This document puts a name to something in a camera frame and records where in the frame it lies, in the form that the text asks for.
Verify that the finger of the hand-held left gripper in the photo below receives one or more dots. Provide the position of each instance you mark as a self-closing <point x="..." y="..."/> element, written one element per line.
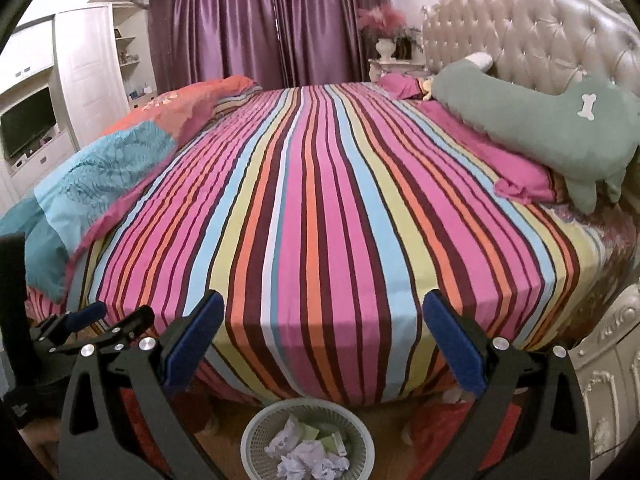
<point x="75" y="319"/>
<point x="130" y="322"/>

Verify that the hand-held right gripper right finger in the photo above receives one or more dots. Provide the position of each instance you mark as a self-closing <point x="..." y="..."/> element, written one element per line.
<point x="452" y="346"/>

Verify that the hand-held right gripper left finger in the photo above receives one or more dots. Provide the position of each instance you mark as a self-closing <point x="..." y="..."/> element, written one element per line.
<point x="197" y="340"/>

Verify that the white mesh waste basket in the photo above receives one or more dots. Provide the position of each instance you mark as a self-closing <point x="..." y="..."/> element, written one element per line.
<point x="255" y="440"/>

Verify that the plain white paper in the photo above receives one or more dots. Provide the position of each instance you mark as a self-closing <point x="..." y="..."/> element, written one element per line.
<point x="282" y="440"/>

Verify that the green box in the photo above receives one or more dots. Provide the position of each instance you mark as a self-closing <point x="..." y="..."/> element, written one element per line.
<point x="334" y="442"/>
<point x="309" y="432"/>

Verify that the printed paper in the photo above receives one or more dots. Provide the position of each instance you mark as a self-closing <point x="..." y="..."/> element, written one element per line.
<point x="312" y="462"/>

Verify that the blue and orange quilt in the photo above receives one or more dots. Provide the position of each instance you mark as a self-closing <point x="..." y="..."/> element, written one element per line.
<point x="110" y="170"/>

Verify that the large ornate white nightstand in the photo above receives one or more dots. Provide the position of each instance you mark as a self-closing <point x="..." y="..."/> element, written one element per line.
<point x="610" y="375"/>

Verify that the striped colourful bed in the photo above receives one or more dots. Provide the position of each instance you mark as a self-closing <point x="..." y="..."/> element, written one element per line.
<point x="325" y="235"/>

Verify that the large pink pillow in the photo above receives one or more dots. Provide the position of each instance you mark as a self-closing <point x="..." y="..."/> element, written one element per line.
<point x="500" y="165"/>

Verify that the black television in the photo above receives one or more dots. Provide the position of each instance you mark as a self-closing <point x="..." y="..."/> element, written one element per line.
<point x="27" y="122"/>

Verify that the green dog-shaped pillow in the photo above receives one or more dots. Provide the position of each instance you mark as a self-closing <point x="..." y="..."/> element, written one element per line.
<point x="540" y="125"/>

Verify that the white wardrobe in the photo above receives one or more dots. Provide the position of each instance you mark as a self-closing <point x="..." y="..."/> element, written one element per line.
<point x="87" y="75"/>

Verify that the yellow plush toy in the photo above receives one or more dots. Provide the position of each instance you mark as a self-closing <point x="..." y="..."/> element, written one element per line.
<point x="427" y="89"/>

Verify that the white television cabinet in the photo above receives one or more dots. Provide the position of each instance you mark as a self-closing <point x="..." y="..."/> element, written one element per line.
<point x="35" y="60"/>

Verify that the white shelf unit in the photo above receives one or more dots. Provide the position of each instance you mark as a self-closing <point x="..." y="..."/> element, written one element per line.
<point x="132" y="60"/>

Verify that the small pink pillow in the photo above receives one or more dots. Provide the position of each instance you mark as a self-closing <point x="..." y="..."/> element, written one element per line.
<point x="400" y="85"/>

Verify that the small ornate white nightstand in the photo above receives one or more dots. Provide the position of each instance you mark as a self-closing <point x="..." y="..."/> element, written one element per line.
<point x="395" y="67"/>

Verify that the dark green plant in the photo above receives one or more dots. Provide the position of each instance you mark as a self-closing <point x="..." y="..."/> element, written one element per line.
<point x="407" y="42"/>

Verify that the white vase with pink flowers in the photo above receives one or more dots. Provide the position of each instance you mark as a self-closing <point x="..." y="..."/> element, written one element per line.
<point x="384" y="45"/>

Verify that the purple curtain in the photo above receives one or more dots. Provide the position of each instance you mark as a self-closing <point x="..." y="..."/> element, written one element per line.
<point x="265" y="25"/>

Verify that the beige tufted headboard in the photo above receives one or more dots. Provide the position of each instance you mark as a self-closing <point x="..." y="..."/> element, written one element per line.
<point x="525" y="15"/>

